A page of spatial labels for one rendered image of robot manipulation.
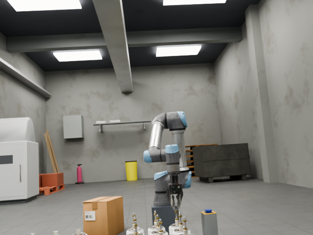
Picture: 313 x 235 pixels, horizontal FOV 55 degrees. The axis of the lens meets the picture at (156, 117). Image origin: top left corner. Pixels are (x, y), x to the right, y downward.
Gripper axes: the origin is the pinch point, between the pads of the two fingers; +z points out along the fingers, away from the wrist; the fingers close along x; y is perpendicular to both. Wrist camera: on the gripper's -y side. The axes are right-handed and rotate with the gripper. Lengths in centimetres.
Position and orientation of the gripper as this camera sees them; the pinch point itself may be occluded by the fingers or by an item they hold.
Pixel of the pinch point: (175, 208)
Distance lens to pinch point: 178.3
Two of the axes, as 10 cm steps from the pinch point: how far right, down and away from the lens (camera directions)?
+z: 0.7, 9.9, -1.3
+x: 10.0, -0.6, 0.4
